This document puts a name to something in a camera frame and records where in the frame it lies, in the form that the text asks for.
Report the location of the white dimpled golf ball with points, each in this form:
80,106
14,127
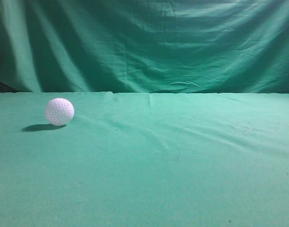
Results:
59,111

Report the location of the green table cloth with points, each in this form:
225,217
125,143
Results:
145,160

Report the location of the green backdrop cloth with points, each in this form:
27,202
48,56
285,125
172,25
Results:
144,46

